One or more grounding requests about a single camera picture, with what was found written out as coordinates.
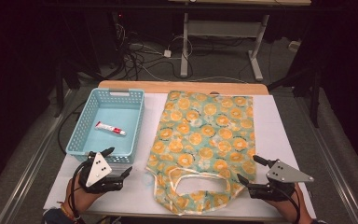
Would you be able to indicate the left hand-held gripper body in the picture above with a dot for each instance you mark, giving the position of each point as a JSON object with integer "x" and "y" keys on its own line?
{"x": 98, "y": 171}

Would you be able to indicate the white table mat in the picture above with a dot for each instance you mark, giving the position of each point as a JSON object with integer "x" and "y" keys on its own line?
{"x": 273, "y": 124}

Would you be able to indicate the white power strip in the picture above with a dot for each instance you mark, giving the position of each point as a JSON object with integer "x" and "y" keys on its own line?
{"x": 294, "y": 45}

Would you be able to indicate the white power adapter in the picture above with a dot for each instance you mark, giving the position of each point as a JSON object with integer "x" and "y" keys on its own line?
{"x": 167, "y": 53}

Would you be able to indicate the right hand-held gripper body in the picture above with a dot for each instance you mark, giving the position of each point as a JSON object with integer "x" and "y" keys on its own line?
{"x": 284, "y": 174}

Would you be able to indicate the white frame desk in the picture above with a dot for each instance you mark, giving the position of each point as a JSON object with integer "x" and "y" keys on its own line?
{"x": 185, "y": 40}

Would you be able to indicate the light blue perforated plastic basket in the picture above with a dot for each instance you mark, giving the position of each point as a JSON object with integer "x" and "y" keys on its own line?
{"x": 118, "y": 115}

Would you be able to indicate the person's left hand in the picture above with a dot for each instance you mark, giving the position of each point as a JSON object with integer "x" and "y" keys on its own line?
{"x": 85, "y": 197}

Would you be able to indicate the person's right hand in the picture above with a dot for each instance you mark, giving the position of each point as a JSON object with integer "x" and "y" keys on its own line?
{"x": 287, "y": 207}

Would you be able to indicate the orange slice print tote bag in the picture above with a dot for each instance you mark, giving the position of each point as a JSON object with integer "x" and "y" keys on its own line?
{"x": 199, "y": 133}

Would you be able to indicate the black metal stand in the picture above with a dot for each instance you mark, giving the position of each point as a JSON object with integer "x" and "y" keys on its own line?
{"x": 313, "y": 90}
{"x": 59, "y": 93}

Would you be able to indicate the white and red toothpaste tube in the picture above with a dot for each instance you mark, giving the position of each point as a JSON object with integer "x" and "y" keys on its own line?
{"x": 108, "y": 128}

